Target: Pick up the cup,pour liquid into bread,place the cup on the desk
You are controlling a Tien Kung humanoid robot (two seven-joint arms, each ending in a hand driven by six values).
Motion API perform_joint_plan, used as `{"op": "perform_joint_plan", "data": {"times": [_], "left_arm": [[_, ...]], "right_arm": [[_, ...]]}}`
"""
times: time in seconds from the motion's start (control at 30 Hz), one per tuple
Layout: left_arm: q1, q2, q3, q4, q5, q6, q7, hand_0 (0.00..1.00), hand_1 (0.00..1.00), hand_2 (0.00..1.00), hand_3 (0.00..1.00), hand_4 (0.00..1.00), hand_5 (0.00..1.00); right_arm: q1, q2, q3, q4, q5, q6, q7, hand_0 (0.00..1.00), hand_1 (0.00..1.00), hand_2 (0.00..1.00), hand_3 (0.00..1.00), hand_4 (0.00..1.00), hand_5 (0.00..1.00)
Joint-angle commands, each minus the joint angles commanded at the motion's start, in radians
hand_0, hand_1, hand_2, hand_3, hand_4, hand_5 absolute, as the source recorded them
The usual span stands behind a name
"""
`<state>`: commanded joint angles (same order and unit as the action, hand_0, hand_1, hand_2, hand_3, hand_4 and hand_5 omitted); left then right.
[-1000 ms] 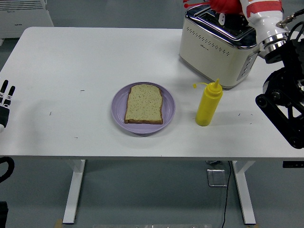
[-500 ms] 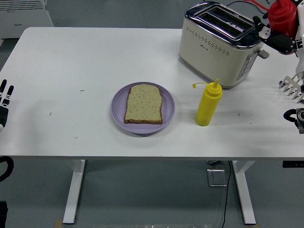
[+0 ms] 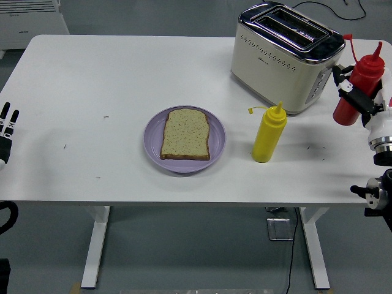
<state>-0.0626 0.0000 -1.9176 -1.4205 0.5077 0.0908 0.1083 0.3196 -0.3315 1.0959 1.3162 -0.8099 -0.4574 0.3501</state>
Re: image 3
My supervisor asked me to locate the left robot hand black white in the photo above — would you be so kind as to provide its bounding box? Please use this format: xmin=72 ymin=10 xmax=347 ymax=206
xmin=0 ymin=102 xmax=20 ymax=171

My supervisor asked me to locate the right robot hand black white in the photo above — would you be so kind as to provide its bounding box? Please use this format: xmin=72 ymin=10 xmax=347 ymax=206
xmin=332 ymin=64 xmax=392 ymax=145

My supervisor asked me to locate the red squeeze bottle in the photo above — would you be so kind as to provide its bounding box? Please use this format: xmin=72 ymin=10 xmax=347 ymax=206
xmin=333 ymin=33 xmax=386 ymax=126

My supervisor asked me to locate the bread slice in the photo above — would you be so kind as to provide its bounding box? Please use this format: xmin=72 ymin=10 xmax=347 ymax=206
xmin=159 ymin=108 xmax=211 ymax=161

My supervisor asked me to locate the yellow squeeze bottle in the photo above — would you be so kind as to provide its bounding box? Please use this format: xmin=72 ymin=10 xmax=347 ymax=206
xmin=247 ymin=101 xmax=288 ymax=164

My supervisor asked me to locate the cream chrome toaster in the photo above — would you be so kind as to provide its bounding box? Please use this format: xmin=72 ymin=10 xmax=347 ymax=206
xmin=230 ymin=1 xmax=347 ymax=116

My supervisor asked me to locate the white heater unit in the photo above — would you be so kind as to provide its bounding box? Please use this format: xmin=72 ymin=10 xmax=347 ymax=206
xmin=0 ymin=0 xmax=70 ymax=59

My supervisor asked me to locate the white table leg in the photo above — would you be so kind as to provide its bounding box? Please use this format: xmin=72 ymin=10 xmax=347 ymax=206
xmin=299 ymin=207 xmax=331 ymax=290
xmin=80 ymin=205 xmax=111 ymax=289

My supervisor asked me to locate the metal floor socket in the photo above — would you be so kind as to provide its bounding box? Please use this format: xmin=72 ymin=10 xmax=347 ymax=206
xmin=266 ymin=217 xmax=294 ymax=241

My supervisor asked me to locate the purple round plate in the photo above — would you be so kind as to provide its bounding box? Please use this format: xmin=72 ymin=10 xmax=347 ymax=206
xmin=143 ymin=105 xmax=227 ymax=174

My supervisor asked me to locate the black power cord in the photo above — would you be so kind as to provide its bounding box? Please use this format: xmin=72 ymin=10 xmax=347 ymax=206
xmin=292 ymin=0 xmax=367 ymax=21

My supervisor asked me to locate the black floor cable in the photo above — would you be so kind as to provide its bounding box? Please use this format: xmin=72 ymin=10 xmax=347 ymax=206
xmin=286 ymin=207 xmax=300 ymax=294

